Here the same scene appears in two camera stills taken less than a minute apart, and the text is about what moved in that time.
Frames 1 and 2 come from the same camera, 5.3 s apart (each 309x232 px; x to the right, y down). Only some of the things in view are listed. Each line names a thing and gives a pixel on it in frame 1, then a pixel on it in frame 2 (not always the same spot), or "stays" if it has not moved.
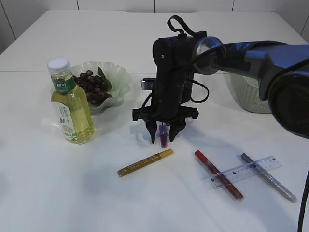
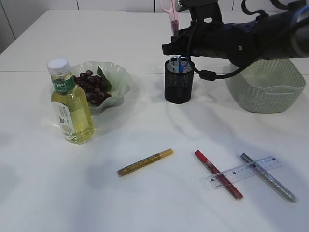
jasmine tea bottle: x=71 y=107 stays
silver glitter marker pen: x=284 y=193 stays
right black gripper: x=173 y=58 to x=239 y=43
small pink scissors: x=163 y=134 to x=174 y=16
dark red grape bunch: x=94 y=86 stays
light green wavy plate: x=119 y=79 stays
